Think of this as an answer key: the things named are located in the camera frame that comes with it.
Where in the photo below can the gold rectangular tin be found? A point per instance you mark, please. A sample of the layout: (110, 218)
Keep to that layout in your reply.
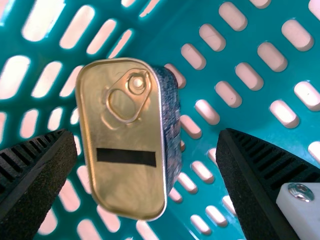
(125, 140)

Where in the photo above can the teal shopping basket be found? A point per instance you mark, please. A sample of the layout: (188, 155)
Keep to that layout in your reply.
(225, 25)

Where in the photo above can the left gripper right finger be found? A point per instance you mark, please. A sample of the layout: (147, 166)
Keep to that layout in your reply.
(252, 175)

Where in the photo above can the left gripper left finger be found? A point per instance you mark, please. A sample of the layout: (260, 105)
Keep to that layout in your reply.
(30, 175)

